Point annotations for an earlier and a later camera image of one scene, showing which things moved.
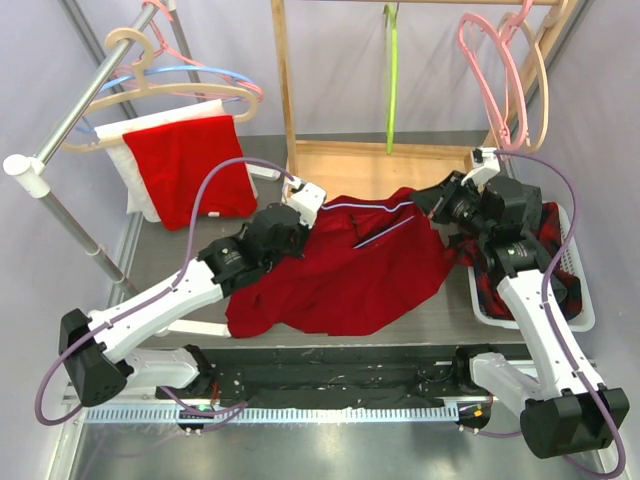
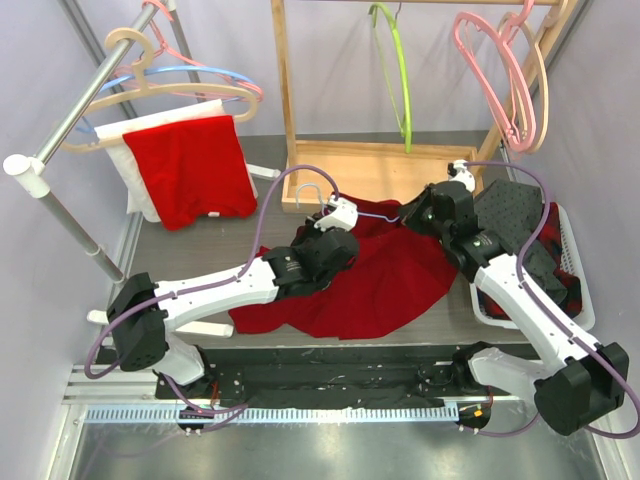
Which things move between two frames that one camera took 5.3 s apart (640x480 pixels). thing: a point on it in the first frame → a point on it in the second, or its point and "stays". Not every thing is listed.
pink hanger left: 174,70 stays
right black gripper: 435,200 → 409,213
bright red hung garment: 175,161 stays
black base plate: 329,377 stays
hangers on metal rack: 253,102 stays
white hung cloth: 140,201 stays
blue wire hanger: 377,207 → 323,208
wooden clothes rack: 346,169 stays
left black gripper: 304,230 → 298,245
